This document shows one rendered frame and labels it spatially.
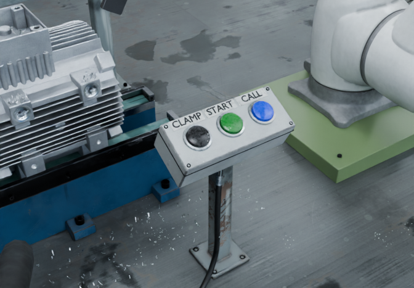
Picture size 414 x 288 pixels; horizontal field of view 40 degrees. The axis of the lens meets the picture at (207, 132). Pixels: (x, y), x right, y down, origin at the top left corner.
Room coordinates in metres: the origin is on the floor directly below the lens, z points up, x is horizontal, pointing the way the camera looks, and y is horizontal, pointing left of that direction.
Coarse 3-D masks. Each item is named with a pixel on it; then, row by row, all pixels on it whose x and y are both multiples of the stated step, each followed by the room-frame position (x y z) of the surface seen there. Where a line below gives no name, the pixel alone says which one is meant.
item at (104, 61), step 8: (96, 56) 0.72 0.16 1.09; (104, 56) 0.72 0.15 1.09; (96, 64) 0.72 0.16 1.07; (104, 64) 0.71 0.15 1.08; (112, 64) 0.72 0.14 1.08; (112, 128) 0.72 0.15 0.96; (120, 128) 0.72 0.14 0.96; (112, 136) 0.71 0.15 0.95; (8, 168) 0.62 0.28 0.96; (0, 176) 0.61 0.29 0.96; (8, 176) 0.62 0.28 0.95
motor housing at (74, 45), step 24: (72, 24) 0.79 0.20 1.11; (72, 48) 0.73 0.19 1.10; (96, 48) 0.75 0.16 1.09; (96, 72) 0.72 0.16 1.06; (48, 96) 0.65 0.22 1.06; (72, 96) 0.67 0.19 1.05; (0, 120) 0.61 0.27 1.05; (48, 120) 0.64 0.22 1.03; (72, 120) 0.66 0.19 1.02; (96, 120) 0.68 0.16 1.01; (120, 120) 0.70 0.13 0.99; (0, 144) 0.61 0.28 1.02; (24, 144) 0.62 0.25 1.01; (48, 144) 0.64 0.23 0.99; (72, 144) 0.66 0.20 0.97; (0, 168) 0.60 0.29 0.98
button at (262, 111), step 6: (258, 102) 0.62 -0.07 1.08; (264, 102) 0.62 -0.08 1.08; (252, 108) 0.61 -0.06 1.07; (258, 108) 0.61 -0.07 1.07; (264, 108) 0.61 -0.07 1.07; (270, 108) 0.62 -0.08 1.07; (258, 114) 0.60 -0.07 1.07; (264, 114) 0.60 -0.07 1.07; (270, 114) 0.61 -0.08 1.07; (264, 120) 0.60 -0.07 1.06
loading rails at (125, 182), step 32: (128, 96) 0.87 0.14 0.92; (128, 128) 0.84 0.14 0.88; (64, 160) 0.69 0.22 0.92; (96, 160) 0.70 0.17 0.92; (128, 160) 0.73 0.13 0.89; (160, 160) 0.76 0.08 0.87; (0, 192) 0.61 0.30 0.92; (32, 192) 0.64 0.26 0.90; (64, 192) 0.66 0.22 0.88; (96, 192) 0.69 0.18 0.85; (128, 192) 0.72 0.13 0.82; (160, 192) 0.73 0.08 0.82; (0, 224) 0.61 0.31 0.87; (32, 224) 0.63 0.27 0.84; (64, 224) 0.66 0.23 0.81
